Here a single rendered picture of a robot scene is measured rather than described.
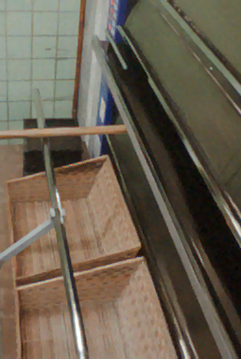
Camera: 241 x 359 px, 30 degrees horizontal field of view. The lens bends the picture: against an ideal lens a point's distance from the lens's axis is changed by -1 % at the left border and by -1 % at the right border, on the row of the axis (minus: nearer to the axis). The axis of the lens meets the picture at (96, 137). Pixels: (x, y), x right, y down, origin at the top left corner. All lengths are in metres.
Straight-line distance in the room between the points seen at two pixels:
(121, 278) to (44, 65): 1.56
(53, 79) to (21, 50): 0.29
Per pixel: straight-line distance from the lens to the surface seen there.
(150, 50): 1.57
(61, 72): 2.93
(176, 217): 1.05
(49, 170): 1.51
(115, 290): 1.84
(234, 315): 0.96
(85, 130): 1.65
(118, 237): 1.91
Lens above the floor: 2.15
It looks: 36 degrees down
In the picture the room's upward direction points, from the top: 6 degrees clockwise
